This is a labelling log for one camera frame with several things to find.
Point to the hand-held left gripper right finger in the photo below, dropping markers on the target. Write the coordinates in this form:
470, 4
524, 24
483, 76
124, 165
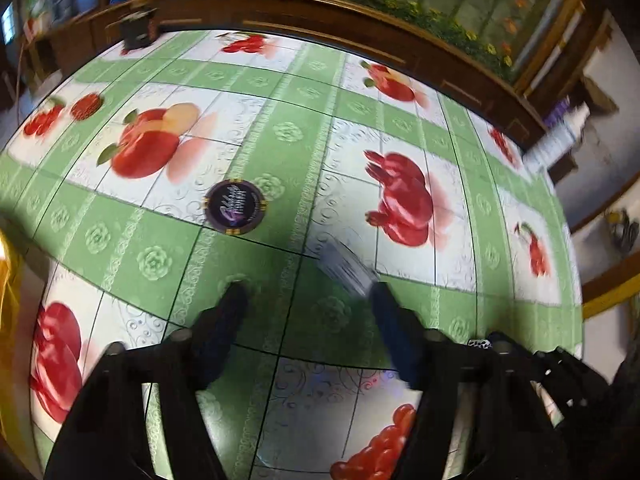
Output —
397, 340

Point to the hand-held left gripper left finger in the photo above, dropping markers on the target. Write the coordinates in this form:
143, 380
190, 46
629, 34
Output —
220, 335

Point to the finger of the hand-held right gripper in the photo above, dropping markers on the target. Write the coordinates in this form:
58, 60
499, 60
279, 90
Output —
570, 375

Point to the silver snack packet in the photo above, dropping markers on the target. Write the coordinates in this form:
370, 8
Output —
345, 265

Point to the black-white patterned snack packet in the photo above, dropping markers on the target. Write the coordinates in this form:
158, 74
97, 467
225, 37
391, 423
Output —
480, 344

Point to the round dark purple disc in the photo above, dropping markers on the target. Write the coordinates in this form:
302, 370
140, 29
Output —
234, 205

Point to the fruit print tablecloth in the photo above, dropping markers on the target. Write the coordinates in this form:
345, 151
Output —
300, 125

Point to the white plastic bottle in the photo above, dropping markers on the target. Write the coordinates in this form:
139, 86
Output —
557, 135

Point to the wooden cabinet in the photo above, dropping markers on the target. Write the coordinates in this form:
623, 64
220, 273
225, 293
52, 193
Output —
350, 40

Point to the small black pot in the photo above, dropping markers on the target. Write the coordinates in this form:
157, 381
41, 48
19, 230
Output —
137, 27

